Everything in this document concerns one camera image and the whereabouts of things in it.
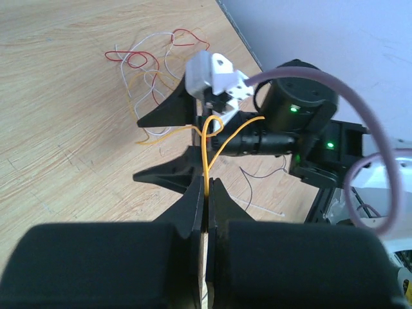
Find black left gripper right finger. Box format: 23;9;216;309
206;179;404;308

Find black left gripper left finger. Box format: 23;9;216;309
1;177;204;308

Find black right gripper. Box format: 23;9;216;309
133;74;298;193

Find yellow wire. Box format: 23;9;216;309
201;115;267;198

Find dark purple wire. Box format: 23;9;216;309
239;156;289;205

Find red wire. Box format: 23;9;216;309
104;28;210;107

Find white wire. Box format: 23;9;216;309
115;32;176;136

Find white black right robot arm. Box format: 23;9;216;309
133;53;411;236

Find clear zip tie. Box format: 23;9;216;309
231;196;285;217

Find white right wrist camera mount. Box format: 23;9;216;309
185;50;254;125

